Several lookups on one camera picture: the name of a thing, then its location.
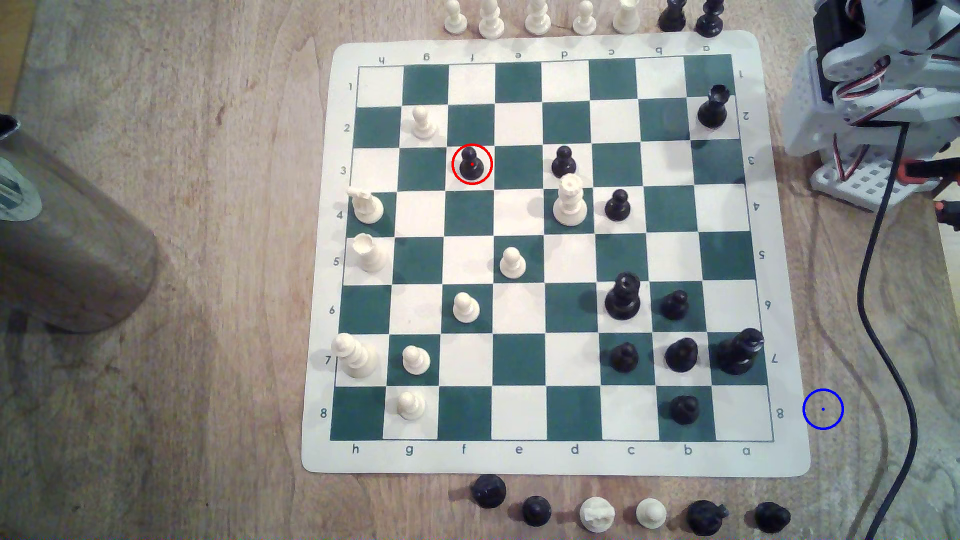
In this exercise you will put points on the black pawn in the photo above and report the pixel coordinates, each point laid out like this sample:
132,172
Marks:
617,206
536,511
684,409
772,517
674,306
563,163
488,492
624,358
472,165

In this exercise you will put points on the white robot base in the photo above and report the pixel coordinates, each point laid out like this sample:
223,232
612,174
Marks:
814,120

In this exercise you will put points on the green white chess mat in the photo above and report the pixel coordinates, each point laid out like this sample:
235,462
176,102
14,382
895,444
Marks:
555,255

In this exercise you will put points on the white pawn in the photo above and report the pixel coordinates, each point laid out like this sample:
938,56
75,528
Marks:
455,19
584,20
410,406
512,264
651,514
415,361
466,308
424,124

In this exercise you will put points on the white rook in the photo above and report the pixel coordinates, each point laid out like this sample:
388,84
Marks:
626,16
369,255

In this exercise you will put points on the white queen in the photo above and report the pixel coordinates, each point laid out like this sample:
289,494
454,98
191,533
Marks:
570,202

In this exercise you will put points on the black queen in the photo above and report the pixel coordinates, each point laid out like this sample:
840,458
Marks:
622,298

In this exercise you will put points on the black bishop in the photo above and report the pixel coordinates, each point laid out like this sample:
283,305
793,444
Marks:
681,355
672,16

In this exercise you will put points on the black king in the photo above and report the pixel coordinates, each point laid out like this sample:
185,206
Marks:
739,352

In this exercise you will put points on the black rook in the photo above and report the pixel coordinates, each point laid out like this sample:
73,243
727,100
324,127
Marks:
712,109

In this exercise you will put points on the metal cylinder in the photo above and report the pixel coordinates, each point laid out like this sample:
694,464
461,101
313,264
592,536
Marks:
71,247

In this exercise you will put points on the orange clamp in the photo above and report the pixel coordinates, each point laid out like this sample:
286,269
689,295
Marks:
926,170

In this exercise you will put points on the red black clamp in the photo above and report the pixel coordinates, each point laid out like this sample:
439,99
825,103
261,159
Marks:
949,214

